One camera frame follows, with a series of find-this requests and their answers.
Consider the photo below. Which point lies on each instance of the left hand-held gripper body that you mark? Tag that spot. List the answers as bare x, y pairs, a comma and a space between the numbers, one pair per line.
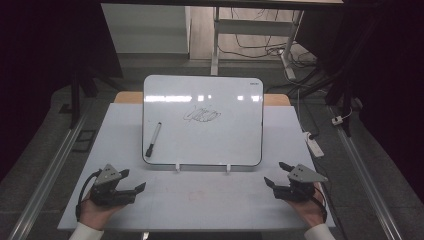
106, 186

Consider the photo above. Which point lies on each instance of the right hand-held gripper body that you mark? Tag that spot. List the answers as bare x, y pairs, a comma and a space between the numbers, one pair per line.
300, 186

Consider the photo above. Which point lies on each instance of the white marker with black cap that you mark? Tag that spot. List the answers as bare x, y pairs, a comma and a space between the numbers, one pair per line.
154, 138

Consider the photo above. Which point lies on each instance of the white whiteboard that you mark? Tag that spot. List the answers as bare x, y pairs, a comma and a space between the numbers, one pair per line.
206, 143

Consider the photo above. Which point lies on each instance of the person's right hand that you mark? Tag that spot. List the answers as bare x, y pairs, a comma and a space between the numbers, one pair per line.
311, 213

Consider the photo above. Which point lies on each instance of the person's left hand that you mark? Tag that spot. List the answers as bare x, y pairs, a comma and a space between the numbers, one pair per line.
95, 215

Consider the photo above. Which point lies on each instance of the white whiteboard stand foot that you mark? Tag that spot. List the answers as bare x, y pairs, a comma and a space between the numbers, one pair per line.
228, 168
177, 167

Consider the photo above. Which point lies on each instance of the small white plug adapter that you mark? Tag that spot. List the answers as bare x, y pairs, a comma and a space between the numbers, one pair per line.
337, 120

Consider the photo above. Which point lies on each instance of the wooden table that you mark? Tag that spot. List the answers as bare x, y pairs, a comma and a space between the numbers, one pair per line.
128, 97

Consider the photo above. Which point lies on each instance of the dark curtain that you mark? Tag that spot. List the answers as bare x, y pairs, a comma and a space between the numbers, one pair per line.
386, 66
40, 60

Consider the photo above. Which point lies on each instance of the black floor frame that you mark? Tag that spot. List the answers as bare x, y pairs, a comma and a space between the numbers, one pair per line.
85, 140

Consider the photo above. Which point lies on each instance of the metal floor rail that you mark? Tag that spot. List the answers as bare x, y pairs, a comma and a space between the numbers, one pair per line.
50, 180
366, 180

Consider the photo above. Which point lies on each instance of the white desk frame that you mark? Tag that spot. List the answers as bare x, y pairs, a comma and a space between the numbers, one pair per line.
253, 27

